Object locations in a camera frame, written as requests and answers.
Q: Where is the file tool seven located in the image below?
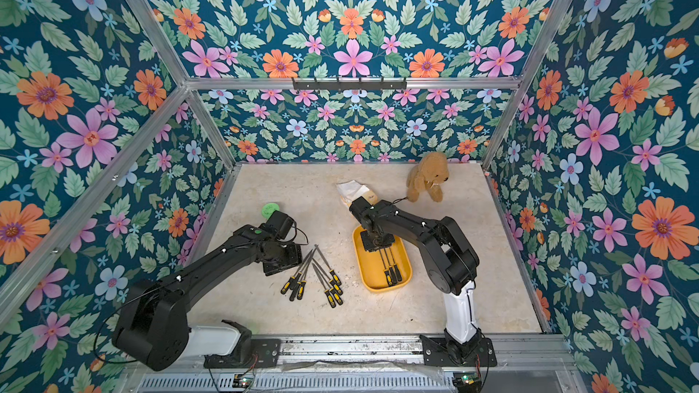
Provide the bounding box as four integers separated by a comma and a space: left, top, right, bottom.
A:
312, 259, 343, 297

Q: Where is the file tool one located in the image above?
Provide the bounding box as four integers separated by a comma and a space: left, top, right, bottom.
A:
388, 249, 402, 284

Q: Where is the yellow plastic storage box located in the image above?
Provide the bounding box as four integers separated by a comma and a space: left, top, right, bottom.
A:
352, 227, 412, 293

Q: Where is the file tool two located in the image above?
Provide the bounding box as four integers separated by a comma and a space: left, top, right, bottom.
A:
382, 249, 398, 287

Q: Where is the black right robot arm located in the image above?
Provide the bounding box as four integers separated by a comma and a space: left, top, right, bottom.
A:
349, 198, 481, 347

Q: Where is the file tool five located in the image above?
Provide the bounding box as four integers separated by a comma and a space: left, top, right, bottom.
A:
296, 254, 313, 300

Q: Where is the file tool six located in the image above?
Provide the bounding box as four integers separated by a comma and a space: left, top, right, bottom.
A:
315, 245, 341, 287

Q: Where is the file tool four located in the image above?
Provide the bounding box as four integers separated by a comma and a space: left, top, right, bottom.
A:
280, 249, 316, 302

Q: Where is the file tool three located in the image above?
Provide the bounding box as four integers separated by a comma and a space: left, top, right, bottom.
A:
379, 249, 393, 287

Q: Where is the file tool nine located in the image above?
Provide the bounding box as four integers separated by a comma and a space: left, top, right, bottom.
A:
313, 266, 337, 309

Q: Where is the file tool eight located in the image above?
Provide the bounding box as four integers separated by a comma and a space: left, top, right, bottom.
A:
313, 265, 344, 307

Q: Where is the perforated metal vent strip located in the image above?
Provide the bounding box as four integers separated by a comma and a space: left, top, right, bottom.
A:
137, 372, 456, 392

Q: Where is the tissue pack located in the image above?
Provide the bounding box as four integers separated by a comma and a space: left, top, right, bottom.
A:
336, 180, 379, 207

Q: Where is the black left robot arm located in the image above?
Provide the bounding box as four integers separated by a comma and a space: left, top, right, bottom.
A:
111, 211, 301, 371

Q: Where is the brown plush teddy bear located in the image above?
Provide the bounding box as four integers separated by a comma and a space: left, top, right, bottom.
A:
406, 152, 450, 202

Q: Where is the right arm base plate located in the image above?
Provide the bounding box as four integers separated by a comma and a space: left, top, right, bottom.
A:
419, 332, 498, 368

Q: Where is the green round lid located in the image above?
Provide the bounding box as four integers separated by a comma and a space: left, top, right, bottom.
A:
261, 203, 280, 219

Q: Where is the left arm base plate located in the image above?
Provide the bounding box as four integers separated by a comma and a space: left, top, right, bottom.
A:
204, 338, 281, 369

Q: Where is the black hook rail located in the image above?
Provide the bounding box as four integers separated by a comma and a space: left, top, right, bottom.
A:
291, 78, 408, 92

